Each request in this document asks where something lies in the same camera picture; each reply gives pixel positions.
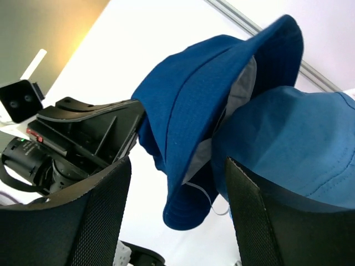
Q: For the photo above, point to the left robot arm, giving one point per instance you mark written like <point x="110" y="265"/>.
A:
<point x="26" y="168"/>

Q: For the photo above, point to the dark blue bucket hat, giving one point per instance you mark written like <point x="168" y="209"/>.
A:
<point x="186" y="97"/>

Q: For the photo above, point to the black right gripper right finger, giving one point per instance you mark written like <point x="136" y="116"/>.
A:
<point x="275" y="226"/>

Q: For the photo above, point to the aluminium frame post left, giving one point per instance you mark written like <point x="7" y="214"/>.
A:
<point x="283" y="41"/>

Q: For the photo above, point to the light blue bucket hat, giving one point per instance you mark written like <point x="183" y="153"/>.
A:
<point x="303" y="142"/>

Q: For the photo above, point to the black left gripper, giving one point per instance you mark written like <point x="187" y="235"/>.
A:
<point x="82" y="139"/>

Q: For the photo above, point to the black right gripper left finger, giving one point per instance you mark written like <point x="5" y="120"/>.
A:
<point x="78" y="225"/>

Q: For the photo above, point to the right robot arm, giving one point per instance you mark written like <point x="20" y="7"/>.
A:
<point x="138" y="255"/>

